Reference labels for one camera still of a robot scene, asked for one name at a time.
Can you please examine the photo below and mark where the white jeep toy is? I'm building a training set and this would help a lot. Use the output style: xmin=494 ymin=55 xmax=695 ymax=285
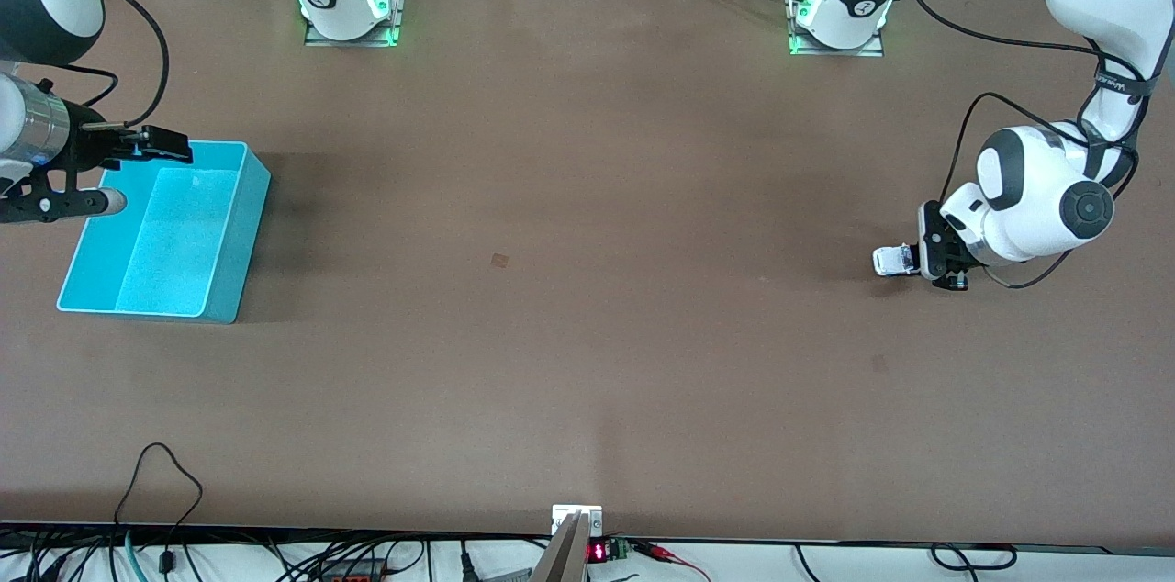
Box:
xmin=872 ymin=244 xmax=922 ymax=278

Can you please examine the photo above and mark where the turquoise plastic bin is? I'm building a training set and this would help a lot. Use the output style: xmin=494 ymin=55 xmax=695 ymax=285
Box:
xmin=57 ymin=140 xmax=273 ymax=325

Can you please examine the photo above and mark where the black box with red parts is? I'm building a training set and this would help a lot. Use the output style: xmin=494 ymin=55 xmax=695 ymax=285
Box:
xmin=317 ymin=559 xmax=391 ymax=582

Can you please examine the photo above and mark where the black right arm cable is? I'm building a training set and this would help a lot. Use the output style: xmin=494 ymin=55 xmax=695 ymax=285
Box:
xmin=0 ymin=0 xmax=172 ymax=129

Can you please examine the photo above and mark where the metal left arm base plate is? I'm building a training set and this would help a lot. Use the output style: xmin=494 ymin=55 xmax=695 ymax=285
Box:
xmin=788 ymin=0 xmax=887 ymax=58

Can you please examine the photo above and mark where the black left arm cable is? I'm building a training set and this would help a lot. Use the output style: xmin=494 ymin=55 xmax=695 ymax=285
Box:
xmin=898 ymin=0 xmax=1175 ymax=289

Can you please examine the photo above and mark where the black coiled floor cable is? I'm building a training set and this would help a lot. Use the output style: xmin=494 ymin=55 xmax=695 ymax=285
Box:
xmin=794 ymin=543 xmax=1018 ymax=579

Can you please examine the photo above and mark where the red clip lead wire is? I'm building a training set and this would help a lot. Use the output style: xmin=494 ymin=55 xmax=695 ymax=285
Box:
xmin=632 ymin=541 xmax=712 ymax=581

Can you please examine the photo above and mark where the black looped thin cable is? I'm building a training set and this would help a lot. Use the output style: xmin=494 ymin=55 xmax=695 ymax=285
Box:
xmin=112 ymin=442 xmax=205 ymax=576

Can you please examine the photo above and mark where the silver table edge bracket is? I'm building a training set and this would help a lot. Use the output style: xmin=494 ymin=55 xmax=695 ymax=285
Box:
xmin=553 ymin=505 xmax=604 ymax=535

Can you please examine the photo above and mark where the grey camera mount bar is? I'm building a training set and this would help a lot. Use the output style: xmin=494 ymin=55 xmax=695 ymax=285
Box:
xmin=531 ymin=511 xmax=589 ymax=582

